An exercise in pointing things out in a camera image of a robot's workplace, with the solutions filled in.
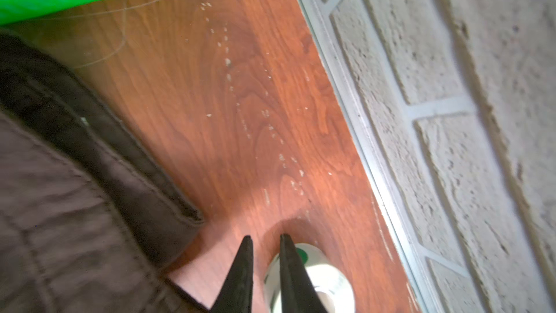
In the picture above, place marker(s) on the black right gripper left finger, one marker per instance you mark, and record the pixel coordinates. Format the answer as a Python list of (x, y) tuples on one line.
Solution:
[(236, 294)]

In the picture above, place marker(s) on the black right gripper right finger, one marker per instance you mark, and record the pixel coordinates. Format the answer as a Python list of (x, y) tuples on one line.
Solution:
[(298, 293)]

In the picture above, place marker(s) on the brown trousers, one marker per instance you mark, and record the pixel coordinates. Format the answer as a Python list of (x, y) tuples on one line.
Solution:
[(88, 219)]

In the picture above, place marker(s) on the white tape roll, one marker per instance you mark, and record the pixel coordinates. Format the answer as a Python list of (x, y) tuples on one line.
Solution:
[(332, 287)]

